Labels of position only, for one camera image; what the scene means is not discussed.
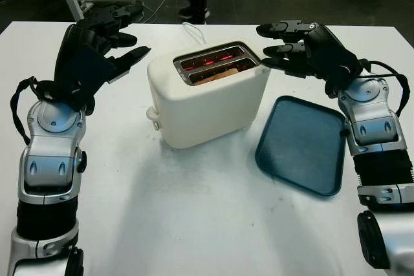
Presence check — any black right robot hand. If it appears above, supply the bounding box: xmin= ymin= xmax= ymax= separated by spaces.
xmin=256 ymin=19 xmax=362 ymax=99

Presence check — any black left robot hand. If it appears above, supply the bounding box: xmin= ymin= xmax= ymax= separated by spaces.
xmin=41 ymin=1 xmax=152 ymax=115

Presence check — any browned toast slice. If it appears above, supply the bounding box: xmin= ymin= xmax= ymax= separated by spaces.
xmin=197 ymin=68 xmax=241 ymax=84

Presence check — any white two-slot toaster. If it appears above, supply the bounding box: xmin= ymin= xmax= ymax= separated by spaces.
xmin=146 ymin=40 xmax=270 ymax=150

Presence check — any blue plastic tray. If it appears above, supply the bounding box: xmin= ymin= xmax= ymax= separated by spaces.
xmin=254 ymin=95 xmax=346 ymax=197

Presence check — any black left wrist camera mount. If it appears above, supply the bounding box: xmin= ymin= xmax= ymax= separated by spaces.
xmin=56 ymin=45 xmax=118 ymax=96

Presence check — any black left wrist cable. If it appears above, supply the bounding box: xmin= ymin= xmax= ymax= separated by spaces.
xmin=8 ymin=76 xmax=49 ymax=143

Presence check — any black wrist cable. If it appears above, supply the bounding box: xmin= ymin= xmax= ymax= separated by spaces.
xmin=8 ymin=76 xmax=49 ymax=143
xmin=357 ymin=58 xmax=411 ymax=118

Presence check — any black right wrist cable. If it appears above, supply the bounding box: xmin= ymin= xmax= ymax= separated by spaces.
xmin=357 ymin=58 xmax=411 ymax=118

